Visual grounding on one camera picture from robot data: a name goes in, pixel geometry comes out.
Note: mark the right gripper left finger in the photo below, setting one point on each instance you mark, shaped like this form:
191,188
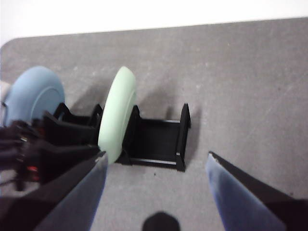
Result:
72,204

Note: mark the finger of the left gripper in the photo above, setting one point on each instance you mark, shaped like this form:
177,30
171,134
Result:
55,132
60,158

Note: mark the pale green round plate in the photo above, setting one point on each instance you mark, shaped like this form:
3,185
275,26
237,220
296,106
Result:
115,115

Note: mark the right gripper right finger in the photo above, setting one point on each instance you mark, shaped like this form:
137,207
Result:
240,197

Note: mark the black plastic plate rack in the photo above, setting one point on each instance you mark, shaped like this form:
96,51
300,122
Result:
156,139

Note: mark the blue round plate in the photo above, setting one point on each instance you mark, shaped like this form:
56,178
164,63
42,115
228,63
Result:
31,96

